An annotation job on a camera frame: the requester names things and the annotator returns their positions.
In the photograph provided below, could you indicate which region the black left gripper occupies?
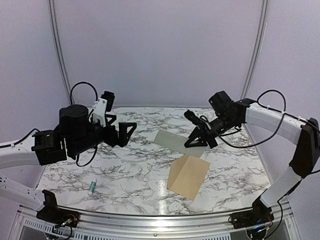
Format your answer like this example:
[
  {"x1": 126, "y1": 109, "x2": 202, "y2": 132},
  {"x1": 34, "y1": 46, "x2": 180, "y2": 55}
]
[{"x1": 70, "y1": 115, "x2": 138, "y2": 157}]

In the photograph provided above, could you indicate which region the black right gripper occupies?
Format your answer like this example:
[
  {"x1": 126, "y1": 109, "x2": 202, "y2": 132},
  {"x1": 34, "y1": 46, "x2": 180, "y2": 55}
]
[{"x1": 184, "y1": 113, "x2": 239, "y2": 149}]

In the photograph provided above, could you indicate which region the cream letter paper sheet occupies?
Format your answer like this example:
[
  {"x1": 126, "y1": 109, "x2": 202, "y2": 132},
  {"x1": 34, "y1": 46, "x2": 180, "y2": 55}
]
[{"x1": 153, "y1": 129, "x2": 206, "y2": 158}]

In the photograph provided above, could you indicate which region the brown kraft paper envelope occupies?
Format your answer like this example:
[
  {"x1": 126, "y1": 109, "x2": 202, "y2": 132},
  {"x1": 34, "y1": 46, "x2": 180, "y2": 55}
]
[{"x1": 167, "y1": 154, "x2": 211, "y2": 201}]

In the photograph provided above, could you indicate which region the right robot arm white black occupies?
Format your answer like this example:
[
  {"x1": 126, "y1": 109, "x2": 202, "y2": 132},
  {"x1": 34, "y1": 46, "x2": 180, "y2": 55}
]
[{"x1": 184, "y1": 93, "x2": 320, "y2": 224}]

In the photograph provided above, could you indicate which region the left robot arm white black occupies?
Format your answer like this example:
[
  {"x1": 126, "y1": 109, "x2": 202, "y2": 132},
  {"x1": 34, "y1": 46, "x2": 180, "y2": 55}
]
[{"x1": 0, "y1": 115, "x2": 137, "y2": 223}]

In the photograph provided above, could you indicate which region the white green glue stick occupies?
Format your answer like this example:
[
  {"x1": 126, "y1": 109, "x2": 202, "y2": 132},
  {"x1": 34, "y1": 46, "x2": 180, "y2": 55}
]
[{"x1": 88, "y1": 177, "x2": 97, "y2": 196}]

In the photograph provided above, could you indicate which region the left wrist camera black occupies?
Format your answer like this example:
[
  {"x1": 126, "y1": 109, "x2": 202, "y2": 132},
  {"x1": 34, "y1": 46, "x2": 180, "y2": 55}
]
[{"x1": 100, "y1": 91, "x2": 115, "y2": 112}]

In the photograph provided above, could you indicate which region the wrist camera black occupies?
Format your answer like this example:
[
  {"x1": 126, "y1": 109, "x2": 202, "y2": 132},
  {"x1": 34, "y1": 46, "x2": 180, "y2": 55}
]
[
  {"x1": 208, "y1": 91, "x2": 234, "y2": 117},
  {"x1": 100, "y1": 91, "x2": 115, "y2": 112}
]

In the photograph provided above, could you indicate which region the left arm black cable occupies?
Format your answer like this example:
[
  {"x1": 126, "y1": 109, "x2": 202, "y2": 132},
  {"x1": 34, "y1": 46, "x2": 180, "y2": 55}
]
[{"x1": 69, "y1": 81, "x2": 100, "y2": 168}]

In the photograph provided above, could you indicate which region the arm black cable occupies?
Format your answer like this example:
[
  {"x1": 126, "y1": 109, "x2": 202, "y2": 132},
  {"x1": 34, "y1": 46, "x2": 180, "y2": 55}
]
[
  {"x1": 69, "y1": 81, "x2": 100, "y2": 168},
  {"x1": 199, "y1": 89, "x2": 286, "y2": 149}
]

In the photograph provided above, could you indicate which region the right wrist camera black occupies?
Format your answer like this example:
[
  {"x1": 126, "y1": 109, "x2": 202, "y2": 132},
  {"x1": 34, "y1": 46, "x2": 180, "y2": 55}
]
[{"x1": 208, "y1": 91, "x2": 234, "y2": 117}]

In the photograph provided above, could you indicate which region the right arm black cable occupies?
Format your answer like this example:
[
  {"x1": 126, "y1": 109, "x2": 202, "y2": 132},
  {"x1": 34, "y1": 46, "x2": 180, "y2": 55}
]
[{"x1": 199, "y1": 89, "x2": 286, "y2": 149}]

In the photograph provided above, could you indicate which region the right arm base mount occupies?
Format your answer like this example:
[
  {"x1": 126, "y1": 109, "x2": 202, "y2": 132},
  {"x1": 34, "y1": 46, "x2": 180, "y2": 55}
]
[{"x1": 228, "y1": 210, "x2": 275, "y2": 229}]

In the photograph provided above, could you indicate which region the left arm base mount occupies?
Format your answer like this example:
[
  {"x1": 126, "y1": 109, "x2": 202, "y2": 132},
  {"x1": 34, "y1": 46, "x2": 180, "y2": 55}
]
[{"x1": 36, "y1": 190, "x2": 80, "y2": 228}]

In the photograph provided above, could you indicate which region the aluminium table front rail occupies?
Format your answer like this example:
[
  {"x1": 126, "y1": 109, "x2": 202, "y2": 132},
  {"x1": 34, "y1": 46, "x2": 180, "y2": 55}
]
[{"x1": 9, "y1": 197, "x2": 301, "y2": 240}]

